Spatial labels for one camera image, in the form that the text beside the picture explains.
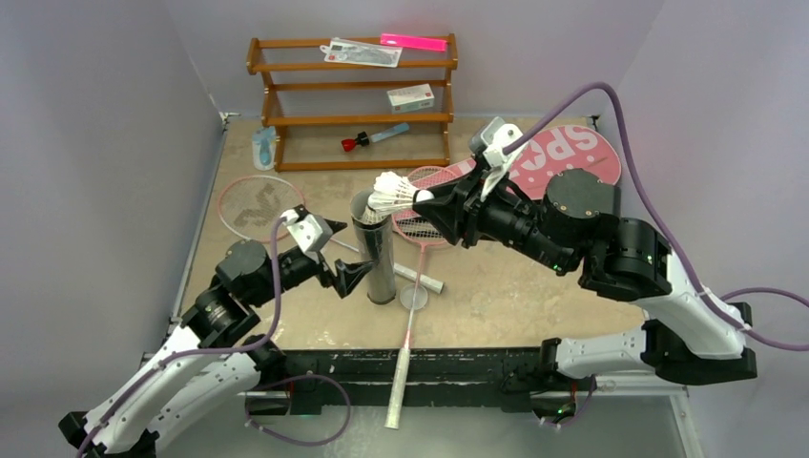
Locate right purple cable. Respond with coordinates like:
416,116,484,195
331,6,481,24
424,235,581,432
502,82,809,431

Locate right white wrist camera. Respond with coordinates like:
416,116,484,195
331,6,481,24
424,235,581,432
468,116,528,201

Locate pink sport racket bag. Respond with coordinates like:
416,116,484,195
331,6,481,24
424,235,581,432
442,125,623,200

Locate pink fluorescent bar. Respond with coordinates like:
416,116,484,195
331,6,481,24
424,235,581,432
380,33,447,52

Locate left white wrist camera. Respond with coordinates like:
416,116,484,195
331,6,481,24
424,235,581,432
280,205,334,260

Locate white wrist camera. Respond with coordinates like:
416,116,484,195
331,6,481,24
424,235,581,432
280,205,334,260
468,116,528,201

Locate light blue white device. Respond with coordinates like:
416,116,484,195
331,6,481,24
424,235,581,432
251,127,278,171

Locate white shuttlecock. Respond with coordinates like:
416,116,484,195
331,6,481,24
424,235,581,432
366,171,434,216

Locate black shuttlecock tube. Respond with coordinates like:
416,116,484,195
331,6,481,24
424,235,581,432
349,188,397,305

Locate pink white badminton racket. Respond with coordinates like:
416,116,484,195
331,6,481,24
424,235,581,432
384,166,457,429

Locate red black blue marker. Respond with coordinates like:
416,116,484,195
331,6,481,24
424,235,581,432
341,122,410,153

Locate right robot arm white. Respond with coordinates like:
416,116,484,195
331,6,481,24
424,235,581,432
412,168,757,388

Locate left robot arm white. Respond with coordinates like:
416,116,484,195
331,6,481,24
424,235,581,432
59,207,373,457

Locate wooden three-tier shelf rack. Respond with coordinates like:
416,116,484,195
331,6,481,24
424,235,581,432
245,33,459,172

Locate pink badminton racket left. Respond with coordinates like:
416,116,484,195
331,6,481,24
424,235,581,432
215,175,444,305

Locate white red small box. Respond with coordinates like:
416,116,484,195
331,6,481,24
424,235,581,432
386,84,435,114

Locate white packaged item on shelf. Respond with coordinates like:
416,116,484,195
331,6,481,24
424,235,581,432
320,37,404,68

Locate clear plastic tube lid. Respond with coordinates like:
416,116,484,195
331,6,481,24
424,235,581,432
399,283,429,310

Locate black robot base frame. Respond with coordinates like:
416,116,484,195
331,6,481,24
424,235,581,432
129,338,690,419

